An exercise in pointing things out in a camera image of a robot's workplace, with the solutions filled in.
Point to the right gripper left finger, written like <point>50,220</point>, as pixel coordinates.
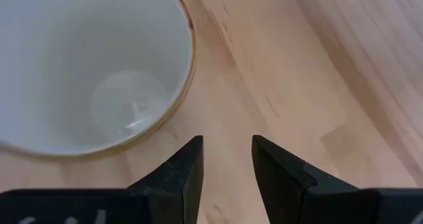
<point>178,184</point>

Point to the green and white mug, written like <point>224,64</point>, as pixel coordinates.
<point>82,68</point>

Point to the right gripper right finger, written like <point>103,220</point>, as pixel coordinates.
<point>284,191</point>

